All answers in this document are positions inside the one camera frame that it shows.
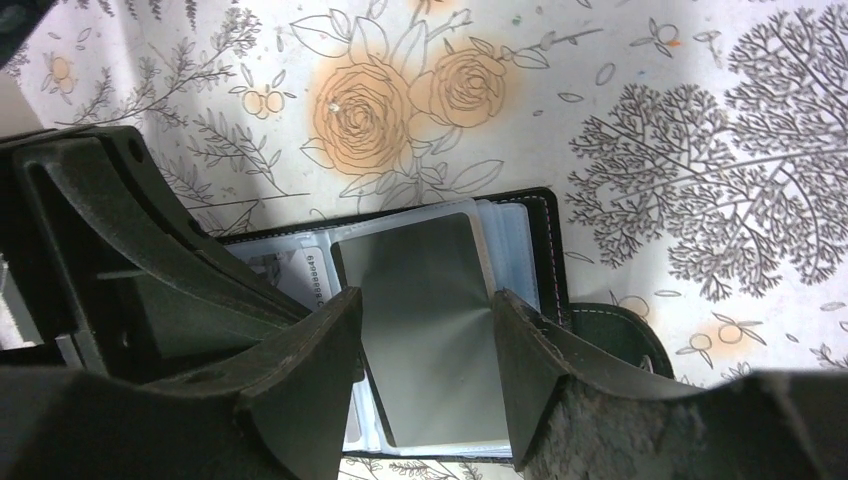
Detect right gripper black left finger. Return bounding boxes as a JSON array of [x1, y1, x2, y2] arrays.
[[1, 287, 362, 479]]

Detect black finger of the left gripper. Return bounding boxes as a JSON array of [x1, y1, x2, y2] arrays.
[[1, 126, 308, 383]]

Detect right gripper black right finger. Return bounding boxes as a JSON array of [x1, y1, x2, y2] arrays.
[[492, 290, 847, 479]]

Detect credit card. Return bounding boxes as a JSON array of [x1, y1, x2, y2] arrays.
[[246, 247, 334, 311]]

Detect black card holder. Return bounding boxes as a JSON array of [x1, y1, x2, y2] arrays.
[[223, 187, 674, 479]]

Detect grey metallic card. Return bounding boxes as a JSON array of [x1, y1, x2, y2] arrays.
[[331, 207, 509, 455]]

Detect floral table mat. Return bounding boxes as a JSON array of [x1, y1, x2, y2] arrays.
[[0, 0, 848, 480]]

